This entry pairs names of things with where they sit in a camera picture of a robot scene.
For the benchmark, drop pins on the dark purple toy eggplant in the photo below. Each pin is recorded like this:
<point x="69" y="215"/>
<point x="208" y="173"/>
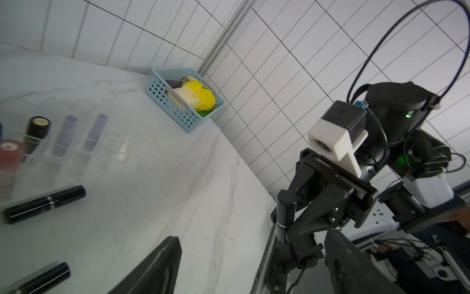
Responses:
<point x="174" y="84"/>

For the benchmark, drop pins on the black silver-band lipstick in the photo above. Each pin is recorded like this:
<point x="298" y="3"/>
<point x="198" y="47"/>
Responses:
<point x="44" y="282"/>
<point x="43" y="204"/>

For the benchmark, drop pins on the pink lip gloss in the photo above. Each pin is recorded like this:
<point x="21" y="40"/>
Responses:
<point x="11" y="157"/>

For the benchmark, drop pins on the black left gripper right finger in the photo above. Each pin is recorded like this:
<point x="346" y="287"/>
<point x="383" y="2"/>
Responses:
<point x="351" y="272"/>

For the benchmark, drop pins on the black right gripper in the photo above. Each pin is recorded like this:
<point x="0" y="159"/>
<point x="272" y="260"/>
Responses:
<point x="330" y="197"/>

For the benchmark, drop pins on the lilac lip gloss tube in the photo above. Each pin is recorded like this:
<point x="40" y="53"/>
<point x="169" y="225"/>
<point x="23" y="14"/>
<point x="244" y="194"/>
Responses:
<point x="65" y="136"/>

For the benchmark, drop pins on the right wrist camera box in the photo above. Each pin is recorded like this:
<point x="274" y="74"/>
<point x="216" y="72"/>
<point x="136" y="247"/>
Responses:
<point x="339" y="133"/>

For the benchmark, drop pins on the black gold-band lipstick top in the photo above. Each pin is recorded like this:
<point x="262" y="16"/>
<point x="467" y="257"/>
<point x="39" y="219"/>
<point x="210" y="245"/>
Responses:
<point x="38" y="128"/>

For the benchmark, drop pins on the black silver-band lipstick Shuzili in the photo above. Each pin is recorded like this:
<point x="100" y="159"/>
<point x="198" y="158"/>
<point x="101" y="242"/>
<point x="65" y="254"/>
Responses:
<point x="285" y="212"/>

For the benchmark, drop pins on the yellow toy cabbage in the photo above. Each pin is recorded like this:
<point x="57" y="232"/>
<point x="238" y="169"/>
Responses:
<point x="194" y="94"/>

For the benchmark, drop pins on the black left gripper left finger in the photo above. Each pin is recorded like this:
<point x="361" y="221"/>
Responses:
<point x="157" y="273"/>

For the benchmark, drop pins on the black silver-band lipstick upper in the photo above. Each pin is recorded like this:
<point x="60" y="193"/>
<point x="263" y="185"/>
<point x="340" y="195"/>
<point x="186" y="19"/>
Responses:
<point x="43" y="204"/>

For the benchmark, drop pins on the clear acrylic lipstick organizer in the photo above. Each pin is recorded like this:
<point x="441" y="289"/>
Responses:
<point x="53" y="144"/>

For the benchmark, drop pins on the lilac tube black cap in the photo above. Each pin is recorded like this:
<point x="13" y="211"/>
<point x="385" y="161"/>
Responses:
<point x="95" y="132"/>

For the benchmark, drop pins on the black silver-band lipstick left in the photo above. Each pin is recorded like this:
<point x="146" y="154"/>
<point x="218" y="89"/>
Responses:
<point x="44" y="282"/>

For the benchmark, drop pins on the light blue perforated basket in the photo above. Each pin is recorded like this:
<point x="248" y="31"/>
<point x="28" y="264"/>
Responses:
<point x="157" y="87"/>

